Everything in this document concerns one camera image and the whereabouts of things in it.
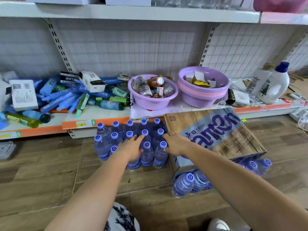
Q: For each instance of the person's right hand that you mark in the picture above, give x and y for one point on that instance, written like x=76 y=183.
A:
x=179 y=144

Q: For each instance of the person's left hand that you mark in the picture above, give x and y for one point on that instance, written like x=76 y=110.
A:
x=131 y=147

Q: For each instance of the pile of water bottles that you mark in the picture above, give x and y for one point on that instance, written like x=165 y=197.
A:
x=102 y=146

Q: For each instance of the person's left forearm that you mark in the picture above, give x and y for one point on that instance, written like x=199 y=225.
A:
x=91 y=194

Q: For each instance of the person's right forearm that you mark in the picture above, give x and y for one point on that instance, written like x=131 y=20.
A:
x=240 y=190

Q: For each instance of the person's white shoe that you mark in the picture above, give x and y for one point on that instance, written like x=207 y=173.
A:
x=217 y=226

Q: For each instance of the brown carton purple print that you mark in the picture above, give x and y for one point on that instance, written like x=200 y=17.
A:
x=187 y=122

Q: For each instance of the small white yellow price label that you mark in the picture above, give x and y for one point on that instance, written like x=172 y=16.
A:
x=137 y=120

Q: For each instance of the large purple plastic basin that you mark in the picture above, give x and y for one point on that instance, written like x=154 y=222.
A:
x=199 y=102
x=221 y=80

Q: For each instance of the small purple plastic basin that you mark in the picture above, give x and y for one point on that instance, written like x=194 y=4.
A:
x=154 y=103

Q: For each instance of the dark bottle blue label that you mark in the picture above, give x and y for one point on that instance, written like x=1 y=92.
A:
x=108 y=105

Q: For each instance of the dark bottle green label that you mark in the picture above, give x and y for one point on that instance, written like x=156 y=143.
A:
x=118 y=101

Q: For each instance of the price label green arrow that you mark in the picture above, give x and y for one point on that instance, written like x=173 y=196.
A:
x=9 y=135
x=85 y=123

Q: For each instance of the small brown packet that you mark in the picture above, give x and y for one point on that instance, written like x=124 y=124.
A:
x=157 y=96

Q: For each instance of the silver patterned can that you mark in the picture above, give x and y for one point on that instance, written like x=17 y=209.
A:
x=168 y=90

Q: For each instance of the pink plastic basin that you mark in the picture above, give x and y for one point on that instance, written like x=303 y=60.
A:
x=199 y=92

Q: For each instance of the small white red box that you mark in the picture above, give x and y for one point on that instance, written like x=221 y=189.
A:
x=160 y=91

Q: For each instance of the dark bottle mint label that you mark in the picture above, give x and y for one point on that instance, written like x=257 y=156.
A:
x=119 y=92

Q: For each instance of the yellow snack packet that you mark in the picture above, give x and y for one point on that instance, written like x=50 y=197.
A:
x=201 y=84

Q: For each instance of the green white slim box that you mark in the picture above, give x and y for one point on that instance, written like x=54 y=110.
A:
x=83 y=104

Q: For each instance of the white paper packet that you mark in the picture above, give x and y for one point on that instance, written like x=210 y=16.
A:
x=199 y=76
x=189 y=78

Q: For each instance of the brown drink bottle white cap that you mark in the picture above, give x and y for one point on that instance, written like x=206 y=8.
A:
x=154 y=82

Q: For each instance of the small white blister pack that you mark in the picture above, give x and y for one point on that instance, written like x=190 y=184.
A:
x=124 y=76

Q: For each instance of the black white patterned trousers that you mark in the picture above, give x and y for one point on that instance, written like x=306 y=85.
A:
x=122 y=218

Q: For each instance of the black white packet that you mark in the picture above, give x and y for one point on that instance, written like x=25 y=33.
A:
x=239 y=98

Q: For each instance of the orange flat packet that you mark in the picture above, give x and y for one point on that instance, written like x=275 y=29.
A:
x=53 y=110

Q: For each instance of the pile of blue tubes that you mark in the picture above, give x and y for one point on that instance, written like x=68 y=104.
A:
x=55 y=98

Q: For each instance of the blue bottle dark cap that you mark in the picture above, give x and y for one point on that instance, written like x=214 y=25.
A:
x=33 y=115

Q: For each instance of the white orange-edged store shelf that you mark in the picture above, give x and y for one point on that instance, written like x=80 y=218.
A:
x=120 y=40

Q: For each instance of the yellow green bottle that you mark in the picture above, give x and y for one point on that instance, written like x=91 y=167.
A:
x=21 y=120

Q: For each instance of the white detergent bottle blue cap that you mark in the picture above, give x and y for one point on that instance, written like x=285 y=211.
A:
x=276 y=86

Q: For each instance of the white printed carton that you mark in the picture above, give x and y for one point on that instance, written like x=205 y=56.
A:
x=24 y=94
x=4 y=96

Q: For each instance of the white power strip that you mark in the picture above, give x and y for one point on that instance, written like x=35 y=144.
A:
x=298 y=114

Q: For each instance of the clear plastic lid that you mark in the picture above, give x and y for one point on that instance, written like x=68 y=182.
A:
x=7 y=150

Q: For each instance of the white red handheld tool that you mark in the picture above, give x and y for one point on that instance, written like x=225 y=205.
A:
x=295 y=96

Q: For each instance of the flattened brown cardboard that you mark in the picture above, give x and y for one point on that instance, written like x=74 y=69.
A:
x=298 y=85

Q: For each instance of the row of clear glasses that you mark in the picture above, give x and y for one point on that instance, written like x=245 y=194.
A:
x=199 y=2

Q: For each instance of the plain white box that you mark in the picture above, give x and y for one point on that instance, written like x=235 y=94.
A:
x=127 y=1

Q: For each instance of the pink plastic basket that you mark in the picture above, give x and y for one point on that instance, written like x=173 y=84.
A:
x=279 y=4

